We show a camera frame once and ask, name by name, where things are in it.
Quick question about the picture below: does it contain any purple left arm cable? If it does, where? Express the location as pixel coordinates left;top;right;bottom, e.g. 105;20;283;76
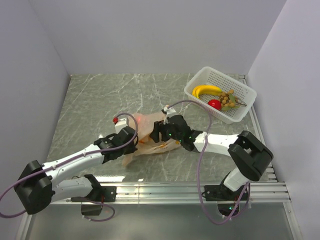
0;112;139;222

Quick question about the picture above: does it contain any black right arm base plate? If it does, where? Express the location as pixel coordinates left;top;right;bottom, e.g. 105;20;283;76
201;184;250;202

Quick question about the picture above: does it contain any bunch of brown longans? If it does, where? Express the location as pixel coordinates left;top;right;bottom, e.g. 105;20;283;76
218;89;247;111

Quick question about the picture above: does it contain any black left controller box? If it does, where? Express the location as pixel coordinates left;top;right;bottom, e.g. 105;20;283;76
80;202;103;216

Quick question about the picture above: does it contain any white perforated plastic basket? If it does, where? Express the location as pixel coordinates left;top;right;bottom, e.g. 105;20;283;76
184;66;257;124

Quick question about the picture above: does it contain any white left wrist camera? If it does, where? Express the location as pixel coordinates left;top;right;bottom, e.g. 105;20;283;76
112;117;129;134

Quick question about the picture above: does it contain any aluminium table edge rail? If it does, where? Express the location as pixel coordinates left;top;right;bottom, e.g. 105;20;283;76
26;182;292;205

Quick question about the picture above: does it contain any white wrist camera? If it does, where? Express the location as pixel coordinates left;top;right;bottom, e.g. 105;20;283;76
112;117;129;134
161;105;177;125

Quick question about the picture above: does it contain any red fruit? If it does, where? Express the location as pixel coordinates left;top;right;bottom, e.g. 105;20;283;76
207;99;222;111

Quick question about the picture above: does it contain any right controller board with led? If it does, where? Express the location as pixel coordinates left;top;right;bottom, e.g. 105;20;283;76
217;204;240;218

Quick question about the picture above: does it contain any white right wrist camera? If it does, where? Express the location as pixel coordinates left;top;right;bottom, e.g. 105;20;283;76
161;105;177;125

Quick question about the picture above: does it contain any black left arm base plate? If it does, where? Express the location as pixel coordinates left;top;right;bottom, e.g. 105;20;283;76
70;186;117;203

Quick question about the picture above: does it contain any peach plastic bag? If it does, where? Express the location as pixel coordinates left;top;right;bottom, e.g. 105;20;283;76
122;112;181;167

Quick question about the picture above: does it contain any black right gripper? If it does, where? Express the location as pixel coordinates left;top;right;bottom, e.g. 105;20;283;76
149;120;183;144

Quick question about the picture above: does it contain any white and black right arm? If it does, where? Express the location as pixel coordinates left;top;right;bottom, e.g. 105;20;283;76
149;115;274;200

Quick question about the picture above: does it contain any yellow banana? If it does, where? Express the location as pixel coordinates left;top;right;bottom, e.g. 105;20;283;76
192;85;222;99

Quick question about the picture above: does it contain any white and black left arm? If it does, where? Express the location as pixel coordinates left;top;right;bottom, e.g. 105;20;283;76
14;126;137;215

